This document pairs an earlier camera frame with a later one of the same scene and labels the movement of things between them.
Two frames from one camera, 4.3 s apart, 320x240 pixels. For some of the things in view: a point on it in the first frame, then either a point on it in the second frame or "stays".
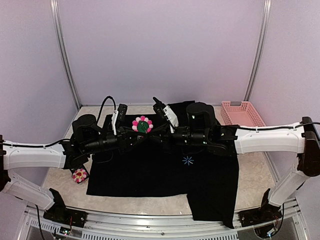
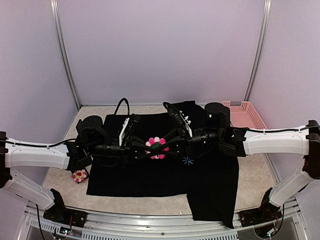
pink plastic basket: [244, 115] stays
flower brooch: [142, 124] to [155, 143]
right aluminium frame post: [262, 47] stays
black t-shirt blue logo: [146, 164] stays
